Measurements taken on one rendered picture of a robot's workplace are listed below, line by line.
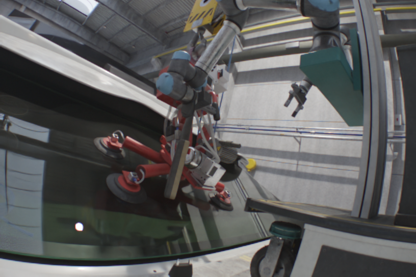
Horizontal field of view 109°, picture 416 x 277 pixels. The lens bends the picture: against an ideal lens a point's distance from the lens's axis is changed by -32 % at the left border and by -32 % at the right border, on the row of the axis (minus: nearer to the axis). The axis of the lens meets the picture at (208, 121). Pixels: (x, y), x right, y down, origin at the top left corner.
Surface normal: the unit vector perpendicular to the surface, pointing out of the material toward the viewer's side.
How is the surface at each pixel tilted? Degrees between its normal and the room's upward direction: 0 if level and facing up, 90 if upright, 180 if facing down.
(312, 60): 90
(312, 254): 90
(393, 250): 90
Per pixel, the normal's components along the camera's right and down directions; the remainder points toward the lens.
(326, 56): -0.75, -0.33
